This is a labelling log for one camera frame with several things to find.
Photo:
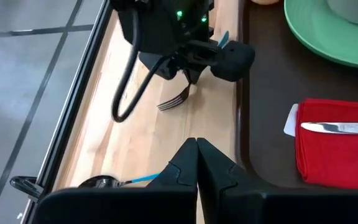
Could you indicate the green plastic plate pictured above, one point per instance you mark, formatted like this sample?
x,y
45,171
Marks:
x,y
322,40

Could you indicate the dark brown serving tray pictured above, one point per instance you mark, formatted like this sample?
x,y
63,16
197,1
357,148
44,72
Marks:
x,y
269,93

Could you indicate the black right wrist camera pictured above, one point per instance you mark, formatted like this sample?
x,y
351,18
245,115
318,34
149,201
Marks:
x,y
235,60

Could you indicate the beige plastic bowl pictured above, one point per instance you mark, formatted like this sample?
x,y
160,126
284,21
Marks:
x,y
356,11

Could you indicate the red cloth napkin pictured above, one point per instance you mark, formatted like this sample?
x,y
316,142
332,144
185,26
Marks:
x,y
337,158

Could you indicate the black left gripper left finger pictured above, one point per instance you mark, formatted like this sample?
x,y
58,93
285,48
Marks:
x,y
166,202

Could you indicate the orange ribbed mug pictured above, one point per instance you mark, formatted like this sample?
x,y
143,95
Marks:
x,y
264,2

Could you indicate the white napkin tag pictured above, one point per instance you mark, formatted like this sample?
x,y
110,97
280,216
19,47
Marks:
x,y
291,121

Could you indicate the black aluminium table frame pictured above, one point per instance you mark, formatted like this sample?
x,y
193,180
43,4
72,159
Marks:
x,y
70,102

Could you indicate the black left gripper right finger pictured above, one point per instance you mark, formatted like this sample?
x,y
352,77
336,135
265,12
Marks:
x,y
259,208

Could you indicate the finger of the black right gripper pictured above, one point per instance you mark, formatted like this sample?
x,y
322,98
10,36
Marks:
x,y
198,74
189,76

